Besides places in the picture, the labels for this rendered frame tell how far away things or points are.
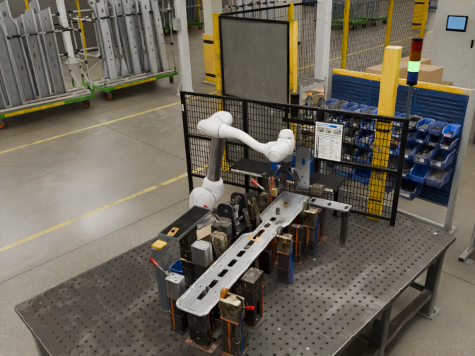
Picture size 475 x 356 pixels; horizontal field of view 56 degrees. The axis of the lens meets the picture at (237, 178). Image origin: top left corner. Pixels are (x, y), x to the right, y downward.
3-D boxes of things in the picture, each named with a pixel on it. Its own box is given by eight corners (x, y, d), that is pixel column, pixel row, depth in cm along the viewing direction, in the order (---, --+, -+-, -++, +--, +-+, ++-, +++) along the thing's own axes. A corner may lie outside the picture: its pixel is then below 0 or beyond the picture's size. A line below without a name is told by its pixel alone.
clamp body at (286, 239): (290, 287, 280) (290, 241, 265) (272, 282, 286) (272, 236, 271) (295, 279, 288) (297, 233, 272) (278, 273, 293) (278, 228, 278)
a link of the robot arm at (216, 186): (196, 203, 356) (208, 191, 373) (214, 210, 351) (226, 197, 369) (206, 113, 317) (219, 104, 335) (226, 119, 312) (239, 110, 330)
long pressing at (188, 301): (208, 320, 217) (208, 318, 216) (171, 305, 227) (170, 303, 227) (312, 198, 324) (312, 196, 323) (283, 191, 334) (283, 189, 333)
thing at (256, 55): (301, 196, 533) (306, 19, 445) (293, 200, 524) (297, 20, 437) (225, 165, 621) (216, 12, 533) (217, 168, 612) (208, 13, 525)
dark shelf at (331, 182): (335, 193, 327) (335, 189, 325) (229, 170, 368) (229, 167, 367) (344, 181, 344) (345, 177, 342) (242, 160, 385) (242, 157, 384)
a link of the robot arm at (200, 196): (186, 217, 342) (184, 192, 332) (197, 206, 356) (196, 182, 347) (205, 222, 335) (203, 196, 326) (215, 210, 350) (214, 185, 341)
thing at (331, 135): (341, 162, 339) (343, 123, 325) (312, 157, 349) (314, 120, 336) (342, 162, 340) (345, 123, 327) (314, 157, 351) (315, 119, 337)
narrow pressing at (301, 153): (309, 191, 330) (310, 149, 315) (294, 188, 335) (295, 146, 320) (309, 191, 330) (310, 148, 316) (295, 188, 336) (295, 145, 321)
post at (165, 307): (168, 313, 263) (160, 251, 244) (158, 309, 266) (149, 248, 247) (176, 306, 269) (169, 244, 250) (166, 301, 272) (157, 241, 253)
